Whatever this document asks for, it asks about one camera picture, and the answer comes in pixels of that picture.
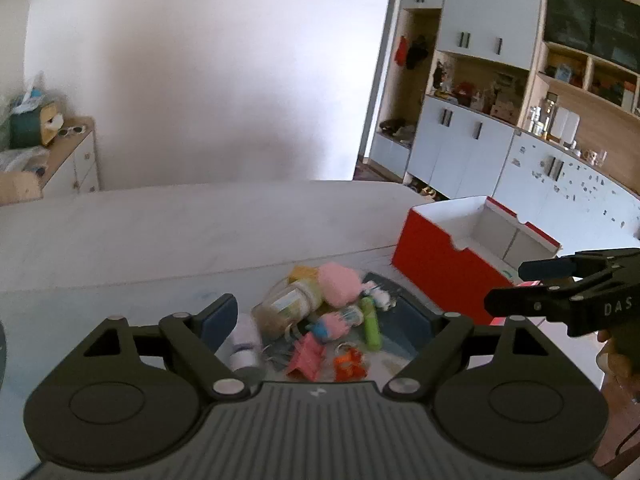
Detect glass storage jars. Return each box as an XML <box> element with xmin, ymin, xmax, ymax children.
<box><xmin>524</xmin><ymin>97</ymin><xmax>559</xmax><ymax>139</ymax></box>

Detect white sideboard with wooden top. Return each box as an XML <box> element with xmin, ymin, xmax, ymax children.
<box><xmin>37</xmin><ymin>116</ymin><xmax>101</xmax><ymax>199</ymax></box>

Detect small white bottle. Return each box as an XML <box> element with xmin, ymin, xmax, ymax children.
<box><xmin>227</xmin><ymin>312</ymin><xmax>264</xmax><ymax>372</ymax></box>

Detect pink and blue toy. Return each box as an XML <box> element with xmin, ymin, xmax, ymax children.
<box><xmin>311</xmin><ymin>305</ymin><xmax>365</xmax><ymax>344</ymax></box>

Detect black hanging garment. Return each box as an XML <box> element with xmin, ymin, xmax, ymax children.
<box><xmin>406</xmin><ymin>35</ymin><xmax>429</xmax><ymax>71</ymax></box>

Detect clear glass jar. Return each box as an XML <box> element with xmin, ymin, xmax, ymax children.
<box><xmin>250</xmin><ymin>280</ymin><xmax>325</xmax><ymax>342</ymax></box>

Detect large white wall cabinet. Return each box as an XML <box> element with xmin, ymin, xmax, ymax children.
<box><xmin>369</xmin><ymin>0</ymin><xmax>640</xmax><ymax>241</ymax></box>

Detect person's right hand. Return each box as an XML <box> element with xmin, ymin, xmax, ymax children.
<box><xmin>597</xmin><ymin>330</ymin><xmax>640</xmax><ymax>406</ymax></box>

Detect round blue patterned tray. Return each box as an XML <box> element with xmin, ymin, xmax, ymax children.
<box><xmin>215</xmin><ymin>271</ymin><xmax>436</xmax><ymax>386</ymax></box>

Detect green tube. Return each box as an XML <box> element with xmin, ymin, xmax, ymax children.
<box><xmin>361</xmin><ymin>296</ymin><xmax>383</xmax><ymax>350</ymax></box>

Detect black cable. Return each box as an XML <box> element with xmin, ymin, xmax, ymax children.
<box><xmin>616</xmin><ymin>424</ymin><xmax>640</xmax><ymax>457</ymax></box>

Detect green tissue box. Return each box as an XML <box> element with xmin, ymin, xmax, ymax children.
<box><xmin>10</xmin><ymin>101</ymin><xmax>64</xmax><ymax>149</ymax></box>

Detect row of shelf ornaments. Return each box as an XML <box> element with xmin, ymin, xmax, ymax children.
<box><xmin>431</xmin><ymin>60</ymin><xmax>522</xmax><ymax>122</ymax></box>

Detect orange toy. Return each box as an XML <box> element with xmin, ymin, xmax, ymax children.
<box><xmin>332</xmin><ymin>349</ymin><xmax>363</xmax><ymax>382</ymax></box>

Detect shoes on floor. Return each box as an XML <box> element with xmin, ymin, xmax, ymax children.
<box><xmin>404</xmin><ymin>175</ymin><xmax>442</xmax><ymax>202</ymax></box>

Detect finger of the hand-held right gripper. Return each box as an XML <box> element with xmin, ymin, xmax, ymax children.
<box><xmin>484</xmin><ymin>270</ymin><xmax>618</xmax><ymax>320</ymax></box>
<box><xmin>518</xmin><ymin>248</ymin><xmax>640</xmax><ymax>279</ymax></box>

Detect pink plush toy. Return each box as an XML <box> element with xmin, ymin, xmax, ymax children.
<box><xmin>317</xmin><ymin>262</ymin><xmax>364</xmax><ymax>307</ymax></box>

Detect white canister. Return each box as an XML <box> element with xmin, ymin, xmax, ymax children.
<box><xmin>550</xmin><ymin>107</ymin><xmax>581</xmax><ymax>147</ymax></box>

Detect cardboard box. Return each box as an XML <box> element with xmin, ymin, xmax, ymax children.
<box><xmin>0</xmin><ymin>170</ymin><xmax>44</xmax><ymax>206</ymax></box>

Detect small white figure toy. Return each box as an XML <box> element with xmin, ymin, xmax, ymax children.
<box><xmin>364</xmin><ymin>282</ymin><xmax>397</xmax><ymax>312</ymax></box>

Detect clear plastic bag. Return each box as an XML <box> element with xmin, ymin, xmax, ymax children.
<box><xmin>0</xmin><ymin>147</ymin><xmax>51</xmax><ymax>177</ymax></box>

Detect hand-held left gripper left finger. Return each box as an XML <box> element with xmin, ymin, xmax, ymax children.
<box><xmin>82</xmin><ymin>293</ymin><xmax>251</xmax><ymax>402</ymax></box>

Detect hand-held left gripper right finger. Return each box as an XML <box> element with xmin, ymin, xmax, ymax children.
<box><xmin>382</xmin><ymin>293</ymin><xmax>561</xmax><ymax>403</ymax></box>

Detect red and white storage box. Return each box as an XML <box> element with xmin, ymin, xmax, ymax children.
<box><xmin>391</xmin><ymin>196</ymin><xmax>562</xmax><ymax>326</ymax></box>

